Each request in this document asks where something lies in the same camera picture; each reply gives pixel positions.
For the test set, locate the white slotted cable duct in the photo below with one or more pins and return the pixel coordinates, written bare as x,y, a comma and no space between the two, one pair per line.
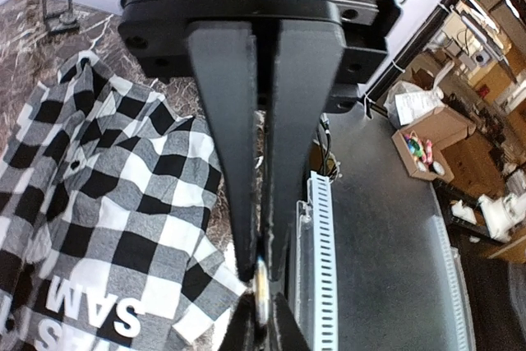
316,288

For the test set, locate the cardboard box with toys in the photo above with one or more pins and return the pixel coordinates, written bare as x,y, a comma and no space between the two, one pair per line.
421,143

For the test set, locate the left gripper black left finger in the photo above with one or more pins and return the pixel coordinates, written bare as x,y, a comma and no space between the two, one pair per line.
243,332

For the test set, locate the small black brooch box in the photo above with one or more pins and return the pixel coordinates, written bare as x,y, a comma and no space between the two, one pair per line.
59,17

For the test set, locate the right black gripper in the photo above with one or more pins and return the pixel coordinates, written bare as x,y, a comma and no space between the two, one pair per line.
222,54

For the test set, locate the black white plaid shirt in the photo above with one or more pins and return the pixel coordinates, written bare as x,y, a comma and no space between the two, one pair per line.
105,198

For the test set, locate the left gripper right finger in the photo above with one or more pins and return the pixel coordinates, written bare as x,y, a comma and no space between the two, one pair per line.
282,328

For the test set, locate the yellow round brooch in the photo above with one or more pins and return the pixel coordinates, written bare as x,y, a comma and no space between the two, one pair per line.
261,290

